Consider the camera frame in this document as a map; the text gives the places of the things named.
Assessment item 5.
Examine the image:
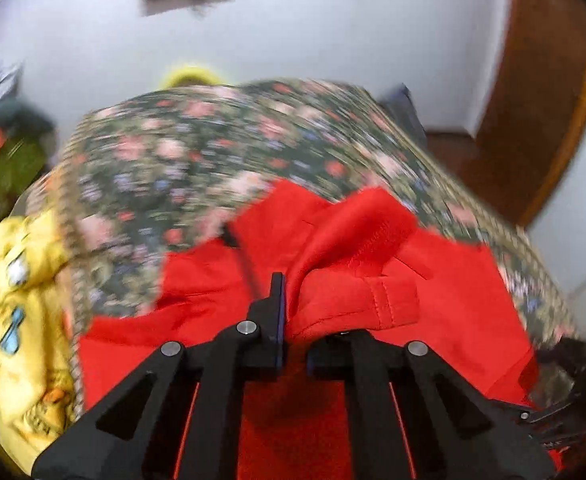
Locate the yellow cartoon print garment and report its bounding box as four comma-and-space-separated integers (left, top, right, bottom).
0, 210, 75, 472

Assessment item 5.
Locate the floral bedspread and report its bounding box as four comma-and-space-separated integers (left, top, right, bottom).
26, 80, 575, 419

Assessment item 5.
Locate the dark blue item beside bed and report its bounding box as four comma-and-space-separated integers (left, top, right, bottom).
378, 84, 427, 148

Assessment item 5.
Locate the yellow round object behind bed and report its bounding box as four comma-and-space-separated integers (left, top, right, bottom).
159, 65, 226, 90

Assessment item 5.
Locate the brown wooden door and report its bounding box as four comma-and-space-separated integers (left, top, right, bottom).
427, 0, 586, 226

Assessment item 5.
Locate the red hooded sweatshirt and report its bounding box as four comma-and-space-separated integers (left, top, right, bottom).
80, 181, 537, 479

